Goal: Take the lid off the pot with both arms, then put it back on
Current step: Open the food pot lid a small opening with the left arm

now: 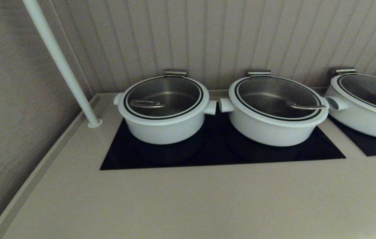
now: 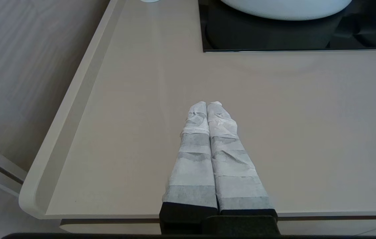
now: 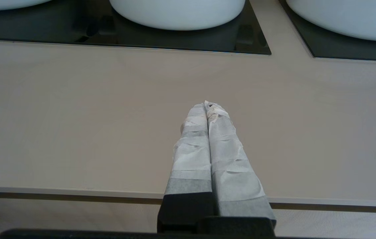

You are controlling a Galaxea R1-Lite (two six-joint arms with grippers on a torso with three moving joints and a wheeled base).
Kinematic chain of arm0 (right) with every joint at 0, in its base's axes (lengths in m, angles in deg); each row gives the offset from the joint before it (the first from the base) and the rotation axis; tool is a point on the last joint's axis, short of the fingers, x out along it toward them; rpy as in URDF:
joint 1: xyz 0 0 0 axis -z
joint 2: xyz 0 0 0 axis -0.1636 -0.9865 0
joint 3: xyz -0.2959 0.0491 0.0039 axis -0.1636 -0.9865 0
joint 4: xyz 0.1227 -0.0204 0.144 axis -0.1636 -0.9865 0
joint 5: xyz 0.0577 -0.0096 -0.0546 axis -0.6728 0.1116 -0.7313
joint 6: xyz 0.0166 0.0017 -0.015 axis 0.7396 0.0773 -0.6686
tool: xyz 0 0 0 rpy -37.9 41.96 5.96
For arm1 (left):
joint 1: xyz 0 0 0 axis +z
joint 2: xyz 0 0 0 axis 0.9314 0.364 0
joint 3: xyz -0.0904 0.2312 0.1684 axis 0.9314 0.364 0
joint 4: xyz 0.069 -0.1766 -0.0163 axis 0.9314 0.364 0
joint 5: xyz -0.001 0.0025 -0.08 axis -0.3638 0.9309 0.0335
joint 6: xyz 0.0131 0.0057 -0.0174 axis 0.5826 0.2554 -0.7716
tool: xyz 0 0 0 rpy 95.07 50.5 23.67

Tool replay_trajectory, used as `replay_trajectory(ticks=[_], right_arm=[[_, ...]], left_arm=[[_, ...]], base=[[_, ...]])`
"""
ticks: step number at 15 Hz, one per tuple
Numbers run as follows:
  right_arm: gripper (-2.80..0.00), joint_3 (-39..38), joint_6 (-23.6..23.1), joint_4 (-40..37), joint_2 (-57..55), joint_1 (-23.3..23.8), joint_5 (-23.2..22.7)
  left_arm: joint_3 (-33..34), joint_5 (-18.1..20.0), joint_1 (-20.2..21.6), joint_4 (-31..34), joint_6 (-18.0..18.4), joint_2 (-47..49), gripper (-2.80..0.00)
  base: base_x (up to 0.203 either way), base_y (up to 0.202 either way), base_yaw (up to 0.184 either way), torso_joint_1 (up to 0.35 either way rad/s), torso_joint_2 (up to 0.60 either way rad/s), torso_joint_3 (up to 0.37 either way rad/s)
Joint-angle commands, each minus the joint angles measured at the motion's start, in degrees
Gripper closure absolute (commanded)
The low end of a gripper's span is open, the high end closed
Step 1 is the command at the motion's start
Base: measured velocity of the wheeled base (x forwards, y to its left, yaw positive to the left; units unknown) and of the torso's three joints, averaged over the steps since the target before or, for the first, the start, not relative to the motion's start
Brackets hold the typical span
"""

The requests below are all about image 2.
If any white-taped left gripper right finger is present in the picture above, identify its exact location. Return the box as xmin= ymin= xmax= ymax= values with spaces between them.
xmin=207 ymin=101 xmax=278 ymax=218

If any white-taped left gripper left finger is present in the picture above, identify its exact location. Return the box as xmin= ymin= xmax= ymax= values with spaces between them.
xmin=160 ymin=101 xmax=220 ymax=234

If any wide black glass cooktop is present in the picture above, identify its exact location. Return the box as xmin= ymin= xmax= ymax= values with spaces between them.
xmin=198 ymin=0 xmax=376 ymax=53

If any white pot with open handles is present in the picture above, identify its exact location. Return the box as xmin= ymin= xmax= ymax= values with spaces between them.
xmin=220 ymin=0 xmax=353 ymax=21

